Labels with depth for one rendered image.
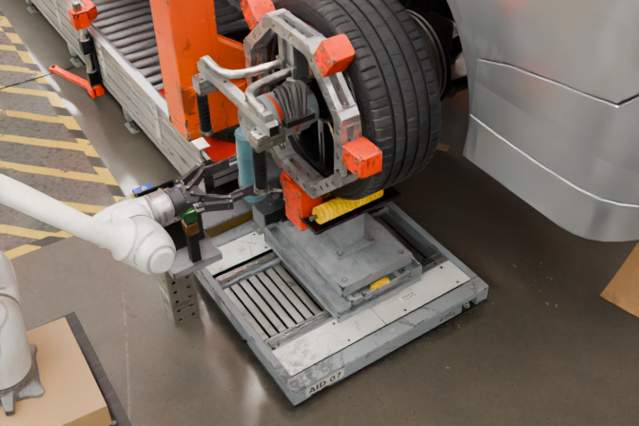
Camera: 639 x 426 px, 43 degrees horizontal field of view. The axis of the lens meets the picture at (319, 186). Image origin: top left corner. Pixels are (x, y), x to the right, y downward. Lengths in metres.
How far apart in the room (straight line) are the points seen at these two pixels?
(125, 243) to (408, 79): 0.88
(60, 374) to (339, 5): 1.28
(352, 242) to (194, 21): 0.93
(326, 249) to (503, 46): 1.07
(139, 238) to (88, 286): 1.27
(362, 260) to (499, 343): 0.55
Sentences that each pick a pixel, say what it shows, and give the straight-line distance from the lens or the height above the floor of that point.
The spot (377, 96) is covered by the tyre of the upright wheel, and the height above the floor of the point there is 1.01.
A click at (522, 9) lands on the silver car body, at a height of 1.28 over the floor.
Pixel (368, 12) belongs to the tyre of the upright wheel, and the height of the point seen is 1.16.
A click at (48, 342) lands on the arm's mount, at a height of 0.41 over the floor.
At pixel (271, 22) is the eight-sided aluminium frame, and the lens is 2.33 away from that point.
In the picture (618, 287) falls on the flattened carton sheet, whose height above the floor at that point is 0.01.
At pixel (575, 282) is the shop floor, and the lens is 3.16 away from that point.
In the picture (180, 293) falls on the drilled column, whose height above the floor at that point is 0.15.
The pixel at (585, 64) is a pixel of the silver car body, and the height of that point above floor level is 1.23.
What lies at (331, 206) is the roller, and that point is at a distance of 2.53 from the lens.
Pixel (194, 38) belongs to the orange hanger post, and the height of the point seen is 0.91.
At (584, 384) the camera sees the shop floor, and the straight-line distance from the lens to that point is 2.85.
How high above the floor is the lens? 2.18
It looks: 39 degrees down
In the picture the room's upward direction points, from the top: 1 degrees counter-clockwise
